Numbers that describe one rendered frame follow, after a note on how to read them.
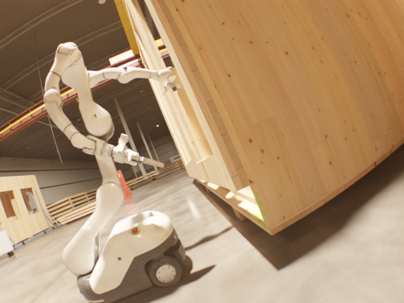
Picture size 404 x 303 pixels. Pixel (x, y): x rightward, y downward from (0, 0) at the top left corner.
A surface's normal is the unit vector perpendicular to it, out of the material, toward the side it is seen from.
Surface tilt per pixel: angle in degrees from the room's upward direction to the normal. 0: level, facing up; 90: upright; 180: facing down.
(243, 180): 88
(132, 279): 90
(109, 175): 90
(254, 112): 90
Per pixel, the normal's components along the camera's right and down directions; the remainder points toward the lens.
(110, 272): 0.29, -0.13
